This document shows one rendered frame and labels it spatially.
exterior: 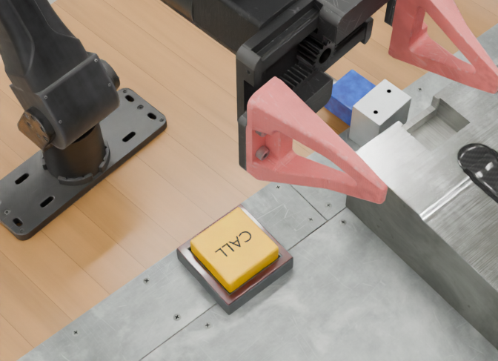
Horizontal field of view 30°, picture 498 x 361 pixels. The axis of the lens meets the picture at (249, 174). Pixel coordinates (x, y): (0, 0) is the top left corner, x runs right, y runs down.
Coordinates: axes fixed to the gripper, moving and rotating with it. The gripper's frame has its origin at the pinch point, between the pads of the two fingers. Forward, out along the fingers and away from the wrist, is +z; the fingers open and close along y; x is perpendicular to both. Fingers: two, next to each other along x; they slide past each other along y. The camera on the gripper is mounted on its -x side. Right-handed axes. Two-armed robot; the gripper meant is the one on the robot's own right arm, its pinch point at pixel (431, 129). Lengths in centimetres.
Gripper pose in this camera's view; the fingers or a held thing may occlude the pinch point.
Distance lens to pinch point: 49.1
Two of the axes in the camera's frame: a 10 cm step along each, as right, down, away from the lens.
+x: 0.0, 5.6, 8.3
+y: 6.9, -6.0, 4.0
